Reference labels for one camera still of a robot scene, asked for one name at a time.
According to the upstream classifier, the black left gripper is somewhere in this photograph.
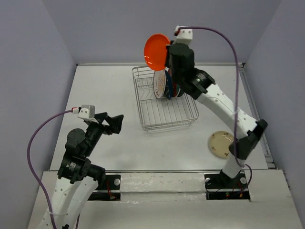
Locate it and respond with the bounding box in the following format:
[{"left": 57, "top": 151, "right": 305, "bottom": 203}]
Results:
[{"left": 84, "top": 111, "right": 124, "bottom": 156}]

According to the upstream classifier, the orange round plate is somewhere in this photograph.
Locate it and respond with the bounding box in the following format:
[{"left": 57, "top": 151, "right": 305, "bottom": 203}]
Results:
[{"left": 143, "top": 34, "right": 170, "bottom": 71}]

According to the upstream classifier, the white plate with orange sunburst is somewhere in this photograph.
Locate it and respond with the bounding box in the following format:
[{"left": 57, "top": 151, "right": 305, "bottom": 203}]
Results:
[{"left": 153, "top": 70, "right": 166, "bottom": 99}]

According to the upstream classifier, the red and teal floral plate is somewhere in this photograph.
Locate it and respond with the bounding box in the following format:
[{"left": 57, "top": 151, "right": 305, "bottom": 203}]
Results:
[{"left": 168, "top": 69, "right": 181, "bottom": 98}]

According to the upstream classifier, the dark blue leaf dish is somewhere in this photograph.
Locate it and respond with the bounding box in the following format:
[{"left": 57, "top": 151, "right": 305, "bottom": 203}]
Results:
[{"left": 164, "top": 70, "right": 173, "bottom": 100}]

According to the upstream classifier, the teal round plate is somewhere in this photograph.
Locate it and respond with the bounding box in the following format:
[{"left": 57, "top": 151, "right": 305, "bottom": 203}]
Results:
[{"left": 177, "top": 89, "right": 184, "bottom": 97}]

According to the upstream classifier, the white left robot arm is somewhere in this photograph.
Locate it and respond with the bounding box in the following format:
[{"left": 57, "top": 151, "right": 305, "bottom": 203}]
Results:
[{"left": 37, "top": 109, "right": 124, "bottom": 229}]

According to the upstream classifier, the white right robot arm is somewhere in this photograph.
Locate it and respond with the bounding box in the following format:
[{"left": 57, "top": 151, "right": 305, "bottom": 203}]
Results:
[{"left": 165, "top": 43, "right": 268, "bottom": 187}]

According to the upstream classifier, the cream floral small plate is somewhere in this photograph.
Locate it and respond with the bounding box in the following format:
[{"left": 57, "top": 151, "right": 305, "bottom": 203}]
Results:
[{"left": 208, "top": 131, "right": 234, "bottom": 159}]

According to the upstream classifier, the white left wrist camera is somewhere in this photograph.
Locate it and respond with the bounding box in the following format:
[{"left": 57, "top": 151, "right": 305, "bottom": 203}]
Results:
[{"left": 71, "top": 105, "right": 95, "bottom": 120}]

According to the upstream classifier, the stainless wire dish rack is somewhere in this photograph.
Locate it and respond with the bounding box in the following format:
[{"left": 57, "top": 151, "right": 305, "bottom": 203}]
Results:
[{"left": 132, "top": 66, "right": 199, "bottom": 131}]

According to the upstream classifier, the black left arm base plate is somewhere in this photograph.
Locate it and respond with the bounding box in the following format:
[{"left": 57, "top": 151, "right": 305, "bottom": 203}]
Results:
[{"left": 88, "top": 174, "right": 121, "bottom": 201}]

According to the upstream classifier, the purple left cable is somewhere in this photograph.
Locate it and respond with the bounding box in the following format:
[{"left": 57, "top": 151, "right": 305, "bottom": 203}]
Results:
[{"left": 27, "top": 108, "right": 83, "bottom": 229}]

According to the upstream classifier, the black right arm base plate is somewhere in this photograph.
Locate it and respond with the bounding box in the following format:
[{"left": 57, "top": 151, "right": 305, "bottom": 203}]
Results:
[{"left": 204, "top": 173, "right": 250, "bottom": 200}]

